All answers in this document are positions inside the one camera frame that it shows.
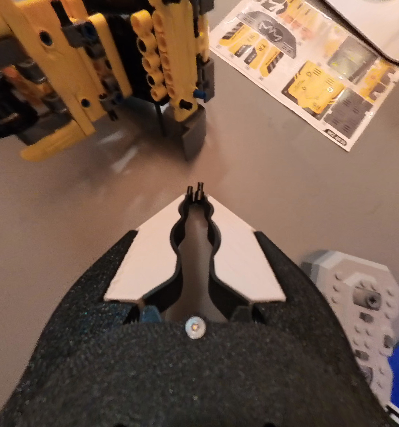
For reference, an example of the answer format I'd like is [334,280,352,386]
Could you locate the yellow building block vehicle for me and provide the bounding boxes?
[0,0,217,163]

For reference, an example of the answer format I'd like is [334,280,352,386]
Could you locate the grey block remote controller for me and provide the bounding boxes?
[300,250,399,407]

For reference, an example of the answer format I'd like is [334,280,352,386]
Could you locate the dark grey axle rod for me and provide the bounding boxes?
[154,102,169,137]

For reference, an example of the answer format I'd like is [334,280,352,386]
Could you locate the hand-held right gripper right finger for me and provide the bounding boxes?
[203,195,286,317]

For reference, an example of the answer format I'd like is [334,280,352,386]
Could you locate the small black connector piece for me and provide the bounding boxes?
[186,181,206,204]

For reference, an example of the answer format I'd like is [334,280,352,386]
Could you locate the yellow grey sticker sheet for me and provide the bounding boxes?
[208,0,399,152]

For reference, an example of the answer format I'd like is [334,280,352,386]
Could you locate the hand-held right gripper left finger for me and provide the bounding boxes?
[103,193,191,316]

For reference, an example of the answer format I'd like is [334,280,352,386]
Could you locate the white stand base board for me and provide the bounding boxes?
[323,0,399,64]

